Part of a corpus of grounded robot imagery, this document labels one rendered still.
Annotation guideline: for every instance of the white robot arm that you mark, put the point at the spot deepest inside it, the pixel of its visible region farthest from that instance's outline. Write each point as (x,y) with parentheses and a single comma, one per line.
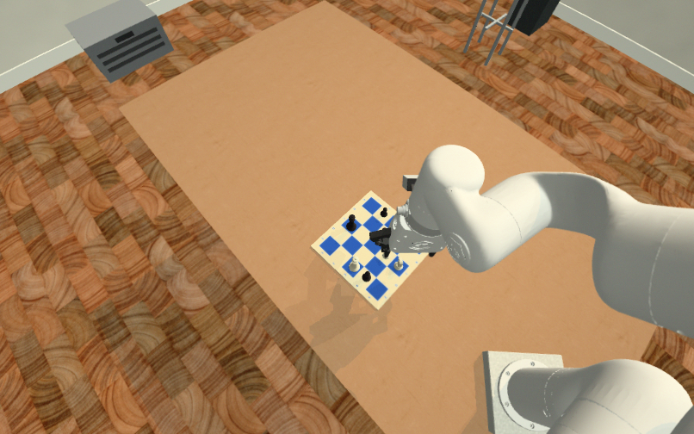
(642,266)

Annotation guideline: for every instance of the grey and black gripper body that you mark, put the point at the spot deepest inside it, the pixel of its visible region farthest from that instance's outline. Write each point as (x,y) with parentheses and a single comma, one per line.
(401,232)

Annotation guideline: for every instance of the blue and cream chessboard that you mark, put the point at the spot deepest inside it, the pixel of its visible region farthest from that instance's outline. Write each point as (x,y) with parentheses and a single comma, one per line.
(338,246)

